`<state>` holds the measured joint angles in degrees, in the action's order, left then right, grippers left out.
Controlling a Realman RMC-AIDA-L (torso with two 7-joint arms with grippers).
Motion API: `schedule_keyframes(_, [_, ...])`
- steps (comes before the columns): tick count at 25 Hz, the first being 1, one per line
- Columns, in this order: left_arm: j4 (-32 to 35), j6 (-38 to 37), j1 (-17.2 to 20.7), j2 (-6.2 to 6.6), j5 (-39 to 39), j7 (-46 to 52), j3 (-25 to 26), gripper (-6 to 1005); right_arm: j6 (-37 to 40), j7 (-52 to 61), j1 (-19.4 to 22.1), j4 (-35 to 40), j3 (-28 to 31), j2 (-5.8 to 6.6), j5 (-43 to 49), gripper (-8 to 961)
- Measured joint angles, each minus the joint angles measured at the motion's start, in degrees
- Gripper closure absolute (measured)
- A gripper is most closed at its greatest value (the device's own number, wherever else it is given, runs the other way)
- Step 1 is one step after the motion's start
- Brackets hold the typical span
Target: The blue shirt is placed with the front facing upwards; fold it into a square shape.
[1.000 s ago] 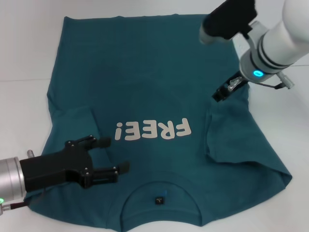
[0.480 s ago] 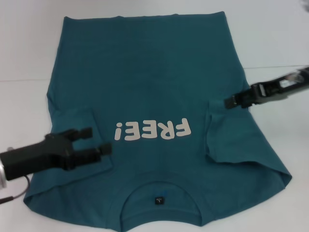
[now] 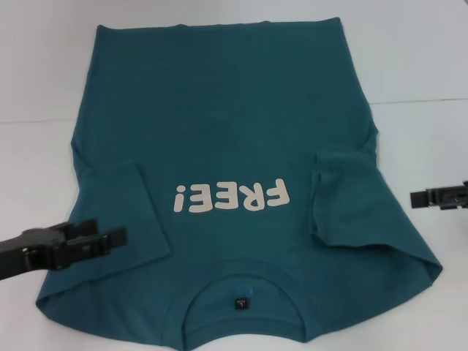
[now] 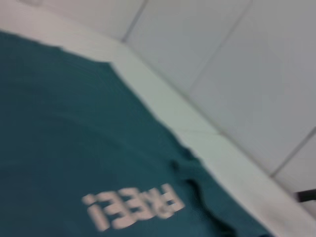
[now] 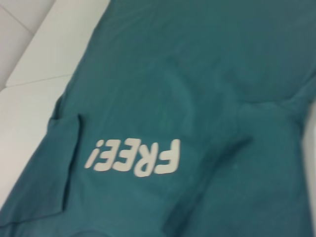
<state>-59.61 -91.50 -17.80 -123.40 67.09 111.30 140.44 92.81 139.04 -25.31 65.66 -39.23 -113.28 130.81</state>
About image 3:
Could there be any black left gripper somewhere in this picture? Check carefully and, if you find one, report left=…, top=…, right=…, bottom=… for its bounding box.
left=0, top=218, right=129, bottom=282

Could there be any teal shirt with FREE print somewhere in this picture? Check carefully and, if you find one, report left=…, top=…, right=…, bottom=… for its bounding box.
left=34, top=16, right=442, bottom=347

